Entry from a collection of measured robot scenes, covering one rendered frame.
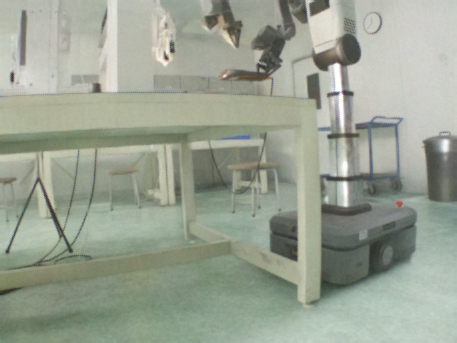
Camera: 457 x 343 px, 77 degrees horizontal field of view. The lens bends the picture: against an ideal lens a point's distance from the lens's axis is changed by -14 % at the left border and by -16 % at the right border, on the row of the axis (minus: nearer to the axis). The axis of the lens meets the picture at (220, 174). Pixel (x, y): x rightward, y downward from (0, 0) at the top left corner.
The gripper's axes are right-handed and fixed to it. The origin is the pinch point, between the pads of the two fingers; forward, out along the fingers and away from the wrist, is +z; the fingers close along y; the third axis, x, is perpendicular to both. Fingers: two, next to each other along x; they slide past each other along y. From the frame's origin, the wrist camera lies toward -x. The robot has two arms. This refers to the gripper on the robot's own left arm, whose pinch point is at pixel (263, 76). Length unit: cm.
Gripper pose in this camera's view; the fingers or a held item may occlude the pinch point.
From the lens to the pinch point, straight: 139.0
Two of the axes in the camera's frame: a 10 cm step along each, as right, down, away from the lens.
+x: 8.3, 4.3, 3.6
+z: -4.1, 9.0, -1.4
